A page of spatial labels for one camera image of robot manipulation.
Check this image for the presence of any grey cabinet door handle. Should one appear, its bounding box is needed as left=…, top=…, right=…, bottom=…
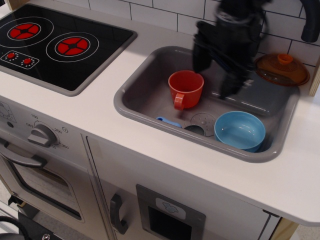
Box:
left=109, top=194, right=129, bottom=235

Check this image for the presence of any white oven door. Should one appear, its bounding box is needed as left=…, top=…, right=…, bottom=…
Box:
left=0, top=142, right=108, bottom=240

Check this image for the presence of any blue handled grey spoon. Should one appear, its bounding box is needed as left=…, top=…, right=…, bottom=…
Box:
left=156, top=116, right=206, bottom=137

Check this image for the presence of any grey dispenser panel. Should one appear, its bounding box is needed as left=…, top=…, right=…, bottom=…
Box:
left=136, top=184, right=206, bottom=240

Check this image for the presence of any light blue plastic bowl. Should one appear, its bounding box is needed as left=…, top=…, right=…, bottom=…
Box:
left=214, top=111, right=266, bottom=153

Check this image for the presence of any dark grey toy faucet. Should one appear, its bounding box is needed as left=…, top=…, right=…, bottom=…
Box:
left=300, top=0, right=320, bottom=43

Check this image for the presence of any black cable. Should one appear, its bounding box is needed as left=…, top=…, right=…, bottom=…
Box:
left=0, top=215, right=31, bottom=240

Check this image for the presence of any black toy stove top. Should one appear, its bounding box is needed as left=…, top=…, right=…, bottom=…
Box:
left=0, top=4, right=137, bottom=97

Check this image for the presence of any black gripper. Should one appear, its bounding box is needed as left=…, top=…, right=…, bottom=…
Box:
left=192, top=9, right=263, bottom=100

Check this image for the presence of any grey oven door handle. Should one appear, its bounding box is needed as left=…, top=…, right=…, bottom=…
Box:
left=0, top=138, right=47, bottom=169

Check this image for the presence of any orange plastic cup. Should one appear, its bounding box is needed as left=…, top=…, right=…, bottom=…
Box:
left=168, top=70, right=205, bottom=111

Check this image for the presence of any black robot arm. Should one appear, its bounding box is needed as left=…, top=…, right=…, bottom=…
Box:
left=192, top=0, right=266, bottom=99

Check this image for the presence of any grey oven dial knob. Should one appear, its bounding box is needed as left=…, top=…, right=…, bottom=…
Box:
left=27, top=124, right=58, bottom=148

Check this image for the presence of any orange transparent pot lid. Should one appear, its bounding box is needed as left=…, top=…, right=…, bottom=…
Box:
left=254, top=53, right=310, bottom=87

